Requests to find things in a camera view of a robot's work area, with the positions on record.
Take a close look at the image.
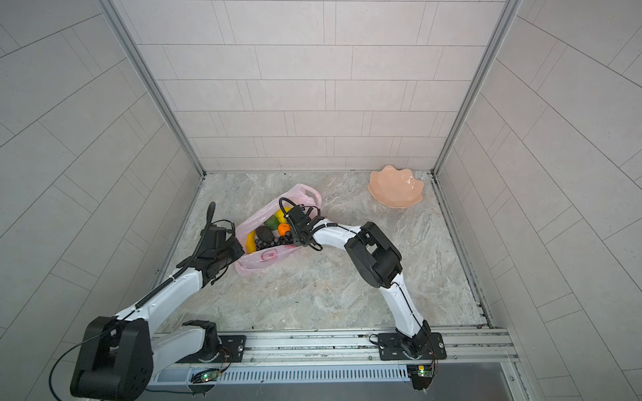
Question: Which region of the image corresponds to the pink plastic bag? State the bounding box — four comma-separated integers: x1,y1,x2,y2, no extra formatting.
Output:
234,184,323,276

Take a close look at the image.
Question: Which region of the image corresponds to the green fake fruit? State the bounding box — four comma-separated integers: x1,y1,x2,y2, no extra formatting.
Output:
263,215,280,231

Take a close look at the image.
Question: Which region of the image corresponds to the pink scalloped bowl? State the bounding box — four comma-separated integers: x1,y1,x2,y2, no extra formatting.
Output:
368,165,424,209

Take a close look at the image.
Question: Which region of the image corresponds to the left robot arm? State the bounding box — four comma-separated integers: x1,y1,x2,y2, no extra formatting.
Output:
70,220,244,400

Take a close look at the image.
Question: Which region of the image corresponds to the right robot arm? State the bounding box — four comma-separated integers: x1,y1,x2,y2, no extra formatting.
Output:
279,197,435,359

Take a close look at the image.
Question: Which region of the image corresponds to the orange fake tangerine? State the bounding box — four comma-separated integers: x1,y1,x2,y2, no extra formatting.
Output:
278,223,291,237

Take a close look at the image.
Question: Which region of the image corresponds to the yellow fake lemon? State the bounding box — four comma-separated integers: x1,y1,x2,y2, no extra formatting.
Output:
275,207,291,225

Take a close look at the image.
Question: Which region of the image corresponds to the dark fake grapes bunch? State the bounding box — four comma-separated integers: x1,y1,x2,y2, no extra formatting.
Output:
255,237,294,251

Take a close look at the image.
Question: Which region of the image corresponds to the yellow fake banana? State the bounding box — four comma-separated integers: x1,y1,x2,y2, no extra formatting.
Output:
246,231,257,254

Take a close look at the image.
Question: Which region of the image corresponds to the dark brown fake fruit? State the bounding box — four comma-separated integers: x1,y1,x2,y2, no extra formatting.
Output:
255,226,275,243

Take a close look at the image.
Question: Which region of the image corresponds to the left circuit board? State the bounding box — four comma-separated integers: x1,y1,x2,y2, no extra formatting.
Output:
190,369,222,384

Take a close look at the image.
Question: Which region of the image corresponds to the circuit board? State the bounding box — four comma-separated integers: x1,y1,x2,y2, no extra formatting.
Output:
406,365,435,391
190,369,222,384

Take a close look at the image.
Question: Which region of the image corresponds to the white vented grille strip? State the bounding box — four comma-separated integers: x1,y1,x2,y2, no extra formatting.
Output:
149,364,412,386

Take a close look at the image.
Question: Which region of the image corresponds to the right circuit board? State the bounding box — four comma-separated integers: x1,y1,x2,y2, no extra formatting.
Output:
406,365,435,391

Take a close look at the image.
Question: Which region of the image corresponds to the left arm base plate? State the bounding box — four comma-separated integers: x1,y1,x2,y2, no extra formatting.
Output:
178,335,247,364

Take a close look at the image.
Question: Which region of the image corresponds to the aluminium mounting rail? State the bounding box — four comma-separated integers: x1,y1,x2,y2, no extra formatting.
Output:
155,327,519,371

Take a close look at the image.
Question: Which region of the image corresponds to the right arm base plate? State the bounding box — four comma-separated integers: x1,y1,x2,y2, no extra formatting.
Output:
369,332,447,361

